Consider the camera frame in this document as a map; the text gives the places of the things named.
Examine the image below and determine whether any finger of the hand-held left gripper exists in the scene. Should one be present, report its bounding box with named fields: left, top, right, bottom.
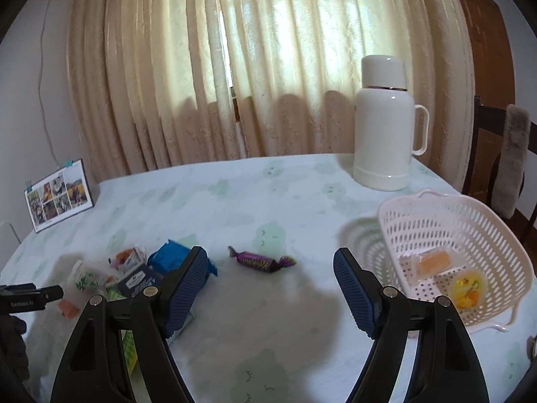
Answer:
left=0, top=284, right=64, bottom=315

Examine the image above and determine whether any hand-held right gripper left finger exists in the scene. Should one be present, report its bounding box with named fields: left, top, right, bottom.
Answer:
left=50, top=245, right=209, bottom=403

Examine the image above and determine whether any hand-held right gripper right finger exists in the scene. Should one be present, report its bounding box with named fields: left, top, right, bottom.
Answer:
left=333, top=248, right=489, bottom=403

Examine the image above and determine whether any dark blue snack packet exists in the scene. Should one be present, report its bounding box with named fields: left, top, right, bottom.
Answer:
left=117, top=265, right=165, bottom=299

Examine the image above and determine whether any white leaf-print snack packet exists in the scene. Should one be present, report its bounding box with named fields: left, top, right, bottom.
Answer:
left=69, top=259, right=113, bottom=299

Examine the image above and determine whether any orange jelly packet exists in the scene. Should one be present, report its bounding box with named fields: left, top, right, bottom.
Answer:
left=400, top=249, right=462, bottom=282

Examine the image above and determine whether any green checkered snack packet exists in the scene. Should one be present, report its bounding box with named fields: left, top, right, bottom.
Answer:
left=106, top=287, right=140, bottom=376

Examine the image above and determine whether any yellow jelly cup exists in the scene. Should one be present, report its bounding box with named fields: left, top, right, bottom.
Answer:
left=451, top=271, right=487, bottom=309

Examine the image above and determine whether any white plastic basket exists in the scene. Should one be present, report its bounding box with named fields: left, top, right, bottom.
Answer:
left=377, top=189, right=535, bottom=333

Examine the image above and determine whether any person's left hand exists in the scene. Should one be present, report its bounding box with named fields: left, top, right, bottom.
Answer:
left=0, top=315, right=29, bottom=380

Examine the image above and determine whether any small white snack packet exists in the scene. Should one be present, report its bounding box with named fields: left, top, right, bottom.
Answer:
left=108, top=247, right=147, bottom=273

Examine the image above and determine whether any purple wrapped candy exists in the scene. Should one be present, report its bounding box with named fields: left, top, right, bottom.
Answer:
left=228, top=245, right=297, bottom=273

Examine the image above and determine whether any photo desk calendar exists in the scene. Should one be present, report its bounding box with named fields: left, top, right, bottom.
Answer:
left=24, top=160, right=94, bottom=233

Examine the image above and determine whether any pale green printed tablecloth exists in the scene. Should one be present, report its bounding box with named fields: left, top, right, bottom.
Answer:
left=0, top=153, right=537, bottom=403

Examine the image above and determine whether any white thermos jug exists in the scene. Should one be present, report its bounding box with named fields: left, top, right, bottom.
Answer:
left=352, top=55, right=429, bottom=191

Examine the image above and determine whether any grey fuzzy chair cushion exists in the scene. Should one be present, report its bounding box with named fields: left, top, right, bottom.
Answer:
left=492, top=104, right=530, bottom=219

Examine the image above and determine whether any dark wooden chair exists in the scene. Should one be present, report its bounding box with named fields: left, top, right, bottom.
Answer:
left=461, top=96, right=537, bottom=257

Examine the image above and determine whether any beige curtain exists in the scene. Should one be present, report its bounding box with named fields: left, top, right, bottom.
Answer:
left=67, top=0, right=477, bottom=194

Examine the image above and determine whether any brown wooden door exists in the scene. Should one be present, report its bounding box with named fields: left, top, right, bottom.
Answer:
left=447, top=0, right=517, bottom=105

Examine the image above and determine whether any thin wall cable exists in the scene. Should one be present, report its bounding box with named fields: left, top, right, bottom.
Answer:
left=37, top=0, right=63, bottom=165

